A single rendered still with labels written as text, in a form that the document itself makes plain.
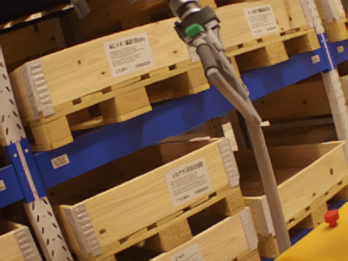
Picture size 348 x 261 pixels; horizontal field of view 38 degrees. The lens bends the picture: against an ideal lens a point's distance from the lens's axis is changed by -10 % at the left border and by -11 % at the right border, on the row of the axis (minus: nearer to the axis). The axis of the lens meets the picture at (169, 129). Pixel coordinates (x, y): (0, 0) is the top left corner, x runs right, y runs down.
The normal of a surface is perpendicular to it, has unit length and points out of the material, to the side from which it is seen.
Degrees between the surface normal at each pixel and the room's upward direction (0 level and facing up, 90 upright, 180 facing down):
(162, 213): 90
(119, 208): 90
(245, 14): 90
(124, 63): 90
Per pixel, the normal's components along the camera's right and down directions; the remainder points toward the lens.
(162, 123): 0.56, -0.07
